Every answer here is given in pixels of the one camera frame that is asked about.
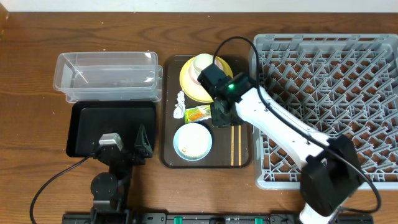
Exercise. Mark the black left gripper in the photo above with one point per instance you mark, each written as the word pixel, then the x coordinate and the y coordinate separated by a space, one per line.
pixel 143 149

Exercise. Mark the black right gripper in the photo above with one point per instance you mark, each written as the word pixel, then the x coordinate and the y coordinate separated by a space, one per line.
pixel 222 116

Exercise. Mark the green yellow snack wrapper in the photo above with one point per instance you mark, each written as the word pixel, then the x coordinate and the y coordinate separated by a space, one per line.
pixel 198 113

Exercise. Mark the cream paper cup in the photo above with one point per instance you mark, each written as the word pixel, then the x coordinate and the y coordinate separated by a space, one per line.
pixel 200 62

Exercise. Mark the light blue bowl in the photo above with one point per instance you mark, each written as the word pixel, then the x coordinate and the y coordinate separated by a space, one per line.
pixel 192 142

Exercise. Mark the white tissue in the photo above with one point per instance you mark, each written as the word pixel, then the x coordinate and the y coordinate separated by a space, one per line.
pixel 180 107

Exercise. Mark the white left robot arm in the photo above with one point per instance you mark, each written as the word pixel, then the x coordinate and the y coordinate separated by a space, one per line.
pixel 111 189

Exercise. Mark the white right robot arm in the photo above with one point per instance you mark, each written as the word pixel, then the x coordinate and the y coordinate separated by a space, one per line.
pixel 329 166

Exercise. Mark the grey dishwasher rack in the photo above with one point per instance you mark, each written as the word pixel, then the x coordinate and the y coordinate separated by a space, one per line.
pixel 339 84

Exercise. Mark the yellow plate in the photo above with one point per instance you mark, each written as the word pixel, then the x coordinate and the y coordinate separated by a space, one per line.
pixel 197 92

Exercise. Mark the pink bowl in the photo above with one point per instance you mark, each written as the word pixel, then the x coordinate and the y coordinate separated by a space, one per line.
pixel 191 75

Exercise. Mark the brown plastic serving tray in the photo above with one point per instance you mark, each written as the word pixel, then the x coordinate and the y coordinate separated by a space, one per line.
pixel 220 154

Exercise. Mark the black plastic bin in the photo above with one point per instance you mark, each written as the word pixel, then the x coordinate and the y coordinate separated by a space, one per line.
pixel 91 119

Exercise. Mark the clear plastic bin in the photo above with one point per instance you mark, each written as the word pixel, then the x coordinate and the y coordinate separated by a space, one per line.
pixel 109 76

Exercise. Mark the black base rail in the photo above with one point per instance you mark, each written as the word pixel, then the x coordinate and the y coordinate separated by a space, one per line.
pixel 161 218

